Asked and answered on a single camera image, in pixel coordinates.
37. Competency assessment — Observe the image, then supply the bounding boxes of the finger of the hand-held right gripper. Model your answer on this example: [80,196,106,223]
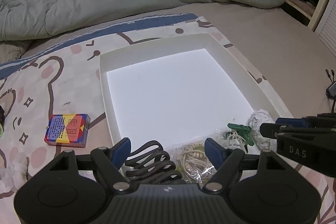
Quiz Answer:
[260,123,336,139]
[276,113,336,129]

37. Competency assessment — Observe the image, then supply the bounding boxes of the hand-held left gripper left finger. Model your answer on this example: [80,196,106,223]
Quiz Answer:
[49,137,132,192]

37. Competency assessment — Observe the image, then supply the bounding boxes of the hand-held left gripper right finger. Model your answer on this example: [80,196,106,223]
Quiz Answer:
[204,137,287,192]

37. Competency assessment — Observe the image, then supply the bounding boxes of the clear plastic bag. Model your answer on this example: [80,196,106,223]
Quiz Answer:
[248,109,279,152]

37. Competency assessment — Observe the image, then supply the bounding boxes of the clear bag of rubber bands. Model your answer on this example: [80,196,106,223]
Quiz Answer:
[168,135,226,185]

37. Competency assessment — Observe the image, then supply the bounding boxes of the green plastic clip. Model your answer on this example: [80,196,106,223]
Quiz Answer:
[227,123,255,147]

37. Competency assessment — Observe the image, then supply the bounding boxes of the black band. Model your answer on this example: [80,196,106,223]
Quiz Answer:
[125,140,185,185]

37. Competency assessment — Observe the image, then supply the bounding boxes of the small colourful patterned box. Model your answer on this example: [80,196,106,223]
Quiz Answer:
[44,113,90,148]

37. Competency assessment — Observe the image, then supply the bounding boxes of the white cardboard box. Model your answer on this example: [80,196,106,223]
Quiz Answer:
[99,32,294,182]

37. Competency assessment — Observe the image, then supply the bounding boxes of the white louvered door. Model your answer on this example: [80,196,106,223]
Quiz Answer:
[314,0,336,59]

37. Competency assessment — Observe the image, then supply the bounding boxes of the cartoon bear printed blanket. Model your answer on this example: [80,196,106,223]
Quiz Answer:
[0,13,336,224]

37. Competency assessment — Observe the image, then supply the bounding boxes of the crumpled white plastic bag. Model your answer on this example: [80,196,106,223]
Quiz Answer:
[5,154,29,182]

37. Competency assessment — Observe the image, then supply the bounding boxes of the pink clothes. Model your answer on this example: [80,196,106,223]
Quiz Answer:
[286,0,315,13]

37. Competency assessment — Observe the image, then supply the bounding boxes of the beige fuzzy pillow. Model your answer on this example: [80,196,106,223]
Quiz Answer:
[0,40,32,64]

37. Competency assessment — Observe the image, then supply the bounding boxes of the grey charger with cables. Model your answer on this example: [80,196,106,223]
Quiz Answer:
[325,69,336,113]

